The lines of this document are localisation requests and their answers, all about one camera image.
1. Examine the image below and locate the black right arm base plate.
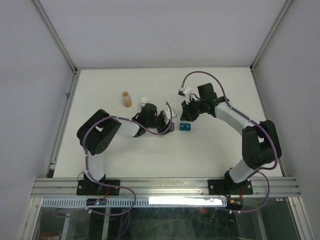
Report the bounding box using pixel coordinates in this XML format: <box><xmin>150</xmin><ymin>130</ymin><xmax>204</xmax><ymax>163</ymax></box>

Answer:
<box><xmin>207</xmin><ymin>179</ymin><xmax>254</xmax><ymax>197</ymax></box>

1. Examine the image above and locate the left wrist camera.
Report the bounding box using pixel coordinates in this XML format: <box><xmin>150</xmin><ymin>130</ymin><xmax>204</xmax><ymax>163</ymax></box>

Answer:
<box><xmin>163</xmin><ymin>102</ymin><xmax>177</xmax><ymax>123</ymax></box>

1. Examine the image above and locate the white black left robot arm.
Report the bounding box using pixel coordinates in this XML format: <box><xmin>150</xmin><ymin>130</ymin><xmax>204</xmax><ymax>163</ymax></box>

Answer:
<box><xmin>76</xmin><ymin>102</ymin><xmax>177</xmax><ymax>195</ymax></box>

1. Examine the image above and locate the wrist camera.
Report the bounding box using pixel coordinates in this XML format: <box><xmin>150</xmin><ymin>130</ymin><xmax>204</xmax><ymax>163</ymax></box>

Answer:
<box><xmin>178</xmin><ymin>86</ymin><xmax>192</xmax><ymax>98</ymax></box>
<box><xmin>163</xmin><ymin>102</ymin><xmax>177</xmax><ymax>123</ymax></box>

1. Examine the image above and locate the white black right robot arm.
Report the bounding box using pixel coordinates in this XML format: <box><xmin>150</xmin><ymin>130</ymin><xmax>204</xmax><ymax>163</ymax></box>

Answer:
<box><xmin>178</xmin><ymin>83</ymin><xmax>282</xmax><ymax>194</ymax></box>

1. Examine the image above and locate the aluminium frame post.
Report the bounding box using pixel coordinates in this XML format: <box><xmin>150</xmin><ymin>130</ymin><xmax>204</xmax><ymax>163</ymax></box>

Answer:
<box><xmin>31</xmin><ymin>0</ymin><xmax>78</xmax><ymax>75</ymax></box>
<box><xmin>249</xmin><ymin>0</ymin><xmax>294</xmax><ymax>72</ymax></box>

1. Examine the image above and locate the teal Wed pill box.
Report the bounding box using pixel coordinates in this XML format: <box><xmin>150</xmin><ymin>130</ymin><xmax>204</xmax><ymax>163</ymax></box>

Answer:
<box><xmin>179</xmin><ymin>122</ymin><xmax>186</xmax><ymax>131</ymax></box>

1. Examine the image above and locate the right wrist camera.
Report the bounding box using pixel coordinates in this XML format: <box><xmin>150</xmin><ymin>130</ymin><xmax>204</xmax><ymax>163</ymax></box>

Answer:
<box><xmin>178</xmin><ymin>86</ymin><xmax>192</xmax><ymax>98</ymax></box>

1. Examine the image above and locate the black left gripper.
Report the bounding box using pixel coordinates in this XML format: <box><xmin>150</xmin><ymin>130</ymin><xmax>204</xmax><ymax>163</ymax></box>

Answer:
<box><xmin>146</xmin><ymin>110</ymin><xmax>174</xmax><ymax>135</ymax></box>

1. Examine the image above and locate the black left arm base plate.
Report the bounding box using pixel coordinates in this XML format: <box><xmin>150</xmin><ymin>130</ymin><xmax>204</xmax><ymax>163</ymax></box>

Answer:
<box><xmin>76</xmin><ymin>179</ymin><xmax>121</xmax><ymax>196</ymax></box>

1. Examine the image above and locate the left aluminium frame post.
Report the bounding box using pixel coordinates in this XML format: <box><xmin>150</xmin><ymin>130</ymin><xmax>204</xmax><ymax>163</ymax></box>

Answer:
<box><xmin>31</xmin><ymin>0</ymin><xmax>78</xmax><ymax>75</ymax></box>

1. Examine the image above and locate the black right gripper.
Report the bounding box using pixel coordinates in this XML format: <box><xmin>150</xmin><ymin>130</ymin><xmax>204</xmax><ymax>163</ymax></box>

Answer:
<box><xmin>180</xmin><ymin>96</ymin><xmax>206</xmax><ymax>122</ymax></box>

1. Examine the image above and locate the grey slotted cable duct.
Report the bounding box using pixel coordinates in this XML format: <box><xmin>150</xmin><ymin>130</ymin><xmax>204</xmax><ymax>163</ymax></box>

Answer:
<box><xmin>42</xmin><ymin>196</ymin><xmax>227</xmax><ymax>209</ymax></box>

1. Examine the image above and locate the right aluminium frame post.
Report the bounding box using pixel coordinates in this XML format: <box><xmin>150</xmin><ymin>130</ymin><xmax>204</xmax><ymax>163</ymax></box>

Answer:
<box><xmin>249</xmin><ymin>0</ymin><xmax>294</xmax><ymax>72</ymax></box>

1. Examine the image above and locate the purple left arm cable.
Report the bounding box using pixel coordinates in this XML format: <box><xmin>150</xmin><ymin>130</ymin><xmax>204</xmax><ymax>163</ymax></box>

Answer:
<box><xmin>82</xmin><ymin>102</ymin><xmax>173</xmax><ymax>240</ymax></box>

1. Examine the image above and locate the teal Mon pill box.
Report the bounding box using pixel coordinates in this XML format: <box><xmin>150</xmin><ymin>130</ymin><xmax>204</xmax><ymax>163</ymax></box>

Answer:
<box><xmin>184</xmin><ymin>123</ymin><xmax>191</xmax><ymax>132</ymax></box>

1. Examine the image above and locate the aluminium mounting rail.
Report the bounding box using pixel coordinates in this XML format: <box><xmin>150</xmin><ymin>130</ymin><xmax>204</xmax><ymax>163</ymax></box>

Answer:
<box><xmin>31</xmin><ymin>176</ymin><xmax>301</xmax><ymax>198</ymax></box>

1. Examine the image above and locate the white capped dark pill bottle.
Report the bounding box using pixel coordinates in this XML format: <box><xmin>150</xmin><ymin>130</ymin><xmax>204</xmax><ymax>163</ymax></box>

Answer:
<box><xmin>140</xmin><ymin>97</ymin><xmax>149</xmax><ymax>108</ymax></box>

